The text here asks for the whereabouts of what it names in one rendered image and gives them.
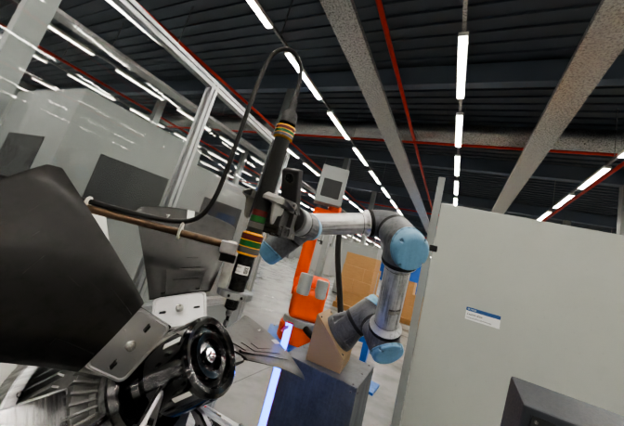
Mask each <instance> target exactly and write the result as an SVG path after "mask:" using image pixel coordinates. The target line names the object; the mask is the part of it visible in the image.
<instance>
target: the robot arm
mask: <svg viewBox="0 0 624 426"><path fill-rule="evenodd" d="M302 179H303V171H302V170H299V169H294V168H289V167H287V168H284V169H283V170H282V182H281V196H278V195H276V194H273V193H271V192H266V193H265V194H263V196H262V197H263V198H264V199H266V200H269V201H271V205H270V208H269V211H268V215H267V219H266V223H265V226H264V230H263V232H265V233H266V240H263V242H262V245H261V248H260V251H259V253H260V255H261V257H262V258H263V260H264V261H265V262H266V263H268V264H269V265H274V264H275V263H277V262H278V261H280V260H282V259H283V258H284V257H285V256H287V255H288V254H289V253H291V252H293V251H294V250H295V249H297V248H298V247H299V246H301V245H302V244H304V243H305V242H307V241H308V240H314V239H317V238H318V237H319V236H320V235H347V234H364V235H365V236H366V237H375V238H377V239H379V240H380V242H381V243H382V244H383V252H382V259H381V260H382V263H383V264H384V269H383V278H382V283H381V288H380V293H379V298H378V297H377V296H376V295H375V294H371V295H369V296H367V297H365V298H364V299H363V300H361V301H360V302H358V303H356V304H355V305H353V306H352V307H350V308H349V309H347V310H346V311H344V312H341V313H337V314H333V315H331V316H329V317H328V324H329V327H330V330H331V334H332V335H333V337H334V339H335V340H336V341H337V343H338V344H339V345H340V347H341V348H342V349H343V350H344V351H346V352H348V351H349V350H351V349H352V348H353V347H354V345H355V344H356V343H357V342H358V340H359V339H360V338H361V337H362V336H363V335H364V338H365V341H366V343H367V345H368V347H369V350H370V354H371V356H372V359H373V360H374V361H375V362H377V363H379V364H390V363H393V362H395V361H397V360H398V359H399V358H400V357H401V356H403V354H404V348H403V345H402V344H401V342H400V337H401V332H402V327H401V325H400V323H399V321H400V317H401V313H402V309H403V304H404V301H405V297H406V293H407V288H408V285H409V281H410V273H412V272H414V271H416V269H417V268H419V267H421V266H422V263H425V261H426V260H427V258H428V255H429V245H428V242H427V240H426V239H425V237H424V236H423V234H422V233H421V232H420V231H419V230H418V229H416V228H415V227H414V226H413V225H412V224H411V223H410V222H409V221H408V220H407V218H406V217H404V216H403V215H402V214H400V213H396V212H393V211H387V210H364V212H363V213H308V212H307V211H305V210H304V209H302V208H300V202H301V191H302ZM242 194H244V195H245V197H246V202H245V209H244V216H245V217H246V218H250V217H249V215H250V211H251V209H252V206H253V203H254V197H255V194H256V190H254V189H252V188H246V189H244V190H243V191H242Z"/></svg>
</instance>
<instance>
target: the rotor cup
mask: <svg viewBox="0 0 624 426"><path fill-rule="evenodd" d="M179 337H181V338H180V341H179V342H177V343H175V344H173V345H171V346H169V347H167V348H165V349H163V347H164V345H165V344H166V343H168V342H170V341H172V340H175V339H177V338H179ZM208 348H213V349H214V351H215V360H214V362H212V363H210V362H208V360H207V358H206V350H207V349H208ZM235 370H236V356H235V350H234V345H233V342H232V340H231V338H230V336H229V334H228V331H227V330H226V328H225V327H224V326H223V325H222V324H221V323H220V322H219V321H218V320H217V319H215V318H213V317H210V316H202V317H198V318H195V319H193V320H191V321H189V322H188V323H186V324H184V325H182V326H180V327H178V328H176V329H173V330H171V331H169V332H167V334H166V335H165V336H164V337H163V338H162V340H161V341H160V342H159V343H158V344H157V345H156V346H155V347H154V349H153V350H152V351H151V352H150V353H149V354H148V356H147V357H146V358H145V359H144V360H143V361H142V362H141V363H140V365H139V366H138V367H137V368H136V369H135V370H134V372H133V373H132V374H131V375H130V376H129V377H128V378H127V379H126V380H124V381H123V382H119V381H113V380H111V379H109V380H108V386H107V403H108V409H109V412H110V417H111V419H112V421H113V423H114V424H115V426H132V425H134V424H138V422H139V420H140V418H141V417H142V415H143V413H144V412H145V410H146V408H147V407H148V405H149V403H150V401H151V399H152V398H153V396H154V395H155V394H156V392H157V390H158V388H159V387H160V386H162V391H163V398H162V403H161V406H160V410H159V413H158V417H157V420H156V423H155V426H174V425H175V424H176V423H177V421H178V420H179V418H180V417H181V415H184V414H186V413H188V412H190V411H192V410H194V409H197V408H199V407H203V406H205V405H207V404H209V403H212V402H213V401H215V400H218V399H219V398H221V397H222V396H223V395H224V394H225V393H226V392H227V391H228V390H229V388H230V386H231V384H232V382H233V380H234V376H235ZM187 392H190V393H191V394H192V396H189V397H187V398H185V399H183V400H180V401H178V402H176V403H175V402H174V401H173V400H172V399H173V398H175V397H177V396H180V395H181V394H184V393H187Z"/></svg>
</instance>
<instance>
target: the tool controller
mask: <svg viewBox="0 0 624 426"><path fill-rule="evenodd" d="M500 426H624V416H622V415H619V414H617V413H614V412H611V411H609V410H606V409H603V408H600V407H597V406H594V405H591V404H588V403H586V402H583V401H580V400H578V399H575V398H573V397H570V396H567V395H564V394H560V393H557V392H555V391H552V390H550V389H547V388H544V387H541V386H539V385H537V384H534V383H531V382H528V381H524V380H521V379H518V378H516V377H511V380H510V384H509V389H508V393H507V397H506V401H505V406H504V410H503V414H502V419H501V423H500Z"/></svg>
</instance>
